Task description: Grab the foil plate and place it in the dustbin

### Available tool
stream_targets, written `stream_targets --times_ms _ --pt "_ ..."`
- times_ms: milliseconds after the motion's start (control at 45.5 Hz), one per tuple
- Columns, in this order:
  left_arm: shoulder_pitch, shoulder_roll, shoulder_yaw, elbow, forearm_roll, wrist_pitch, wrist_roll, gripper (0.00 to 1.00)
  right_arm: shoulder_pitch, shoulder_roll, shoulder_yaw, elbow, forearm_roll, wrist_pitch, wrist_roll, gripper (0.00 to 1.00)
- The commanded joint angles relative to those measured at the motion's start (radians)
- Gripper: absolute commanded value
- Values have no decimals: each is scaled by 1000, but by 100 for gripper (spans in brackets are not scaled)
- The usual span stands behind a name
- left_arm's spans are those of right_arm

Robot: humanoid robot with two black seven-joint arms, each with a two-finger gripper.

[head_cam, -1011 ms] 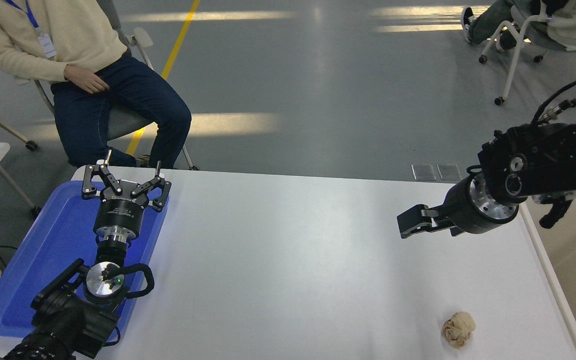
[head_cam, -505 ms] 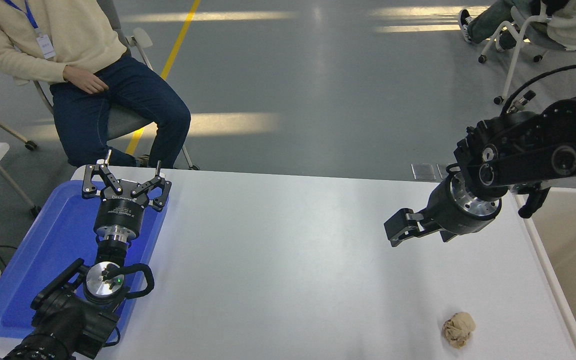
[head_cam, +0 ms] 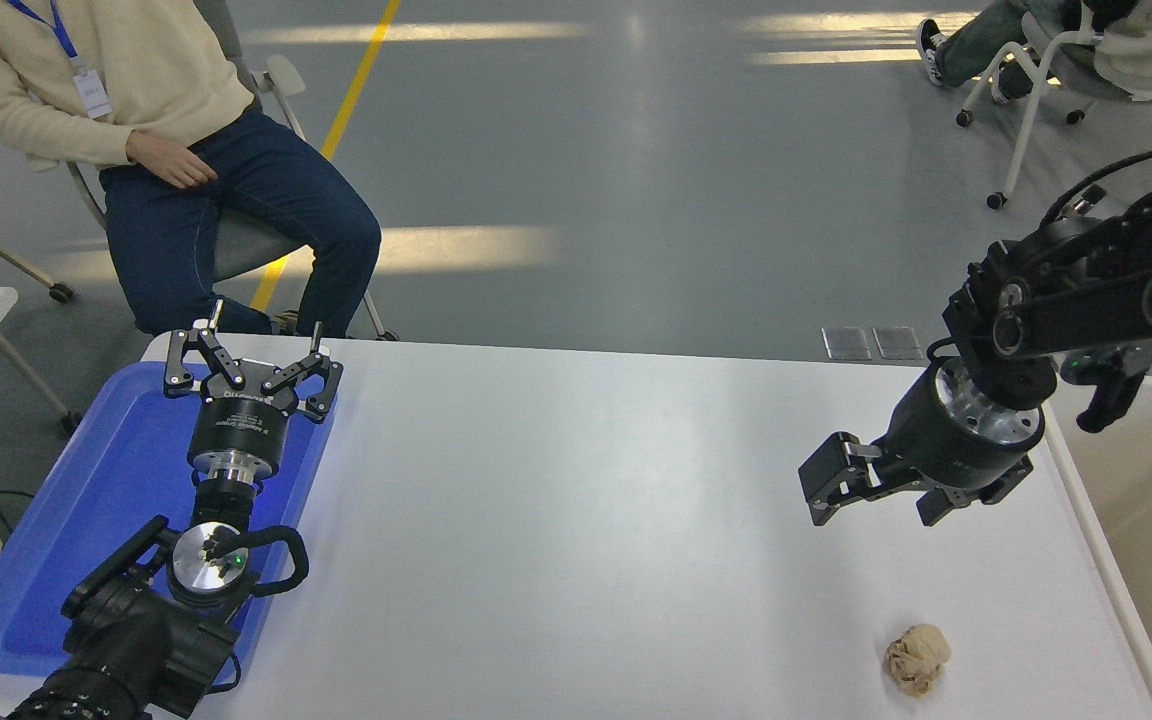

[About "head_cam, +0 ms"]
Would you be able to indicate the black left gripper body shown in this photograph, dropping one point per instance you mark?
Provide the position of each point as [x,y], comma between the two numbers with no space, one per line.
[241,420]

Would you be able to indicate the person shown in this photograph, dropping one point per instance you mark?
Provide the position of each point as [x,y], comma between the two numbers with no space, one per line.
[976,50]

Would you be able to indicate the white name badge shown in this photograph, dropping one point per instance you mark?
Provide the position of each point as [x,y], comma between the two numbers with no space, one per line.
[93,97]

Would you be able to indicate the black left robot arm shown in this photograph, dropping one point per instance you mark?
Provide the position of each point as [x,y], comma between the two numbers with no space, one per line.
[136,640]

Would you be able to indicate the person's right hand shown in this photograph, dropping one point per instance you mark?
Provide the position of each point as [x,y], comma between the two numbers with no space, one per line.
[171,160]

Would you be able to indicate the blue plastic tray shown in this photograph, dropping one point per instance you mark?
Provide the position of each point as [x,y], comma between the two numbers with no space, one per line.
[66,520]

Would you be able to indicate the metal floor plate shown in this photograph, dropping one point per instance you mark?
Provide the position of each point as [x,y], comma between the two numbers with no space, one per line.
[898,343]
[846,343]

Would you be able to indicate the grey chair leg with caster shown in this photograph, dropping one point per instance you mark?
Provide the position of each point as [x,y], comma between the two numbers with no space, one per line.
[11,260]

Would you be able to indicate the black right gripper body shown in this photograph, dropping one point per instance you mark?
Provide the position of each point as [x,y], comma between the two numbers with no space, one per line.
[941,445]

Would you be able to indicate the white frame rolling chair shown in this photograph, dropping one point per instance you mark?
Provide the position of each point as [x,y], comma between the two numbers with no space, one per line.
[1022,125]

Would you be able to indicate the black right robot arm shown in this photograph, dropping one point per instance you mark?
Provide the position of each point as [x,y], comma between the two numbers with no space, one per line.
[1096,290]

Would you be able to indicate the crumpled tan paper ball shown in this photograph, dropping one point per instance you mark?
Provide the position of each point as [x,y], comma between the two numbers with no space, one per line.
[918,658]

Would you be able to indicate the grey office chair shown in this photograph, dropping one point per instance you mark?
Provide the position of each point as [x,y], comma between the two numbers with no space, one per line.
[246,245]

